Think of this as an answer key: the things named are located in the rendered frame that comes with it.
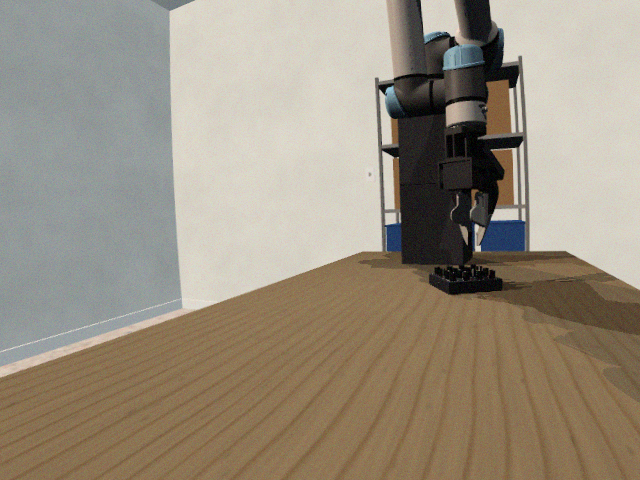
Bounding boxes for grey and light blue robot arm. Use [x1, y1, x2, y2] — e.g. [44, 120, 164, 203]
[385, 0, 504, 128]

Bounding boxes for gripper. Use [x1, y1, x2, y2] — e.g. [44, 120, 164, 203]
[438, 125, 499, 246]

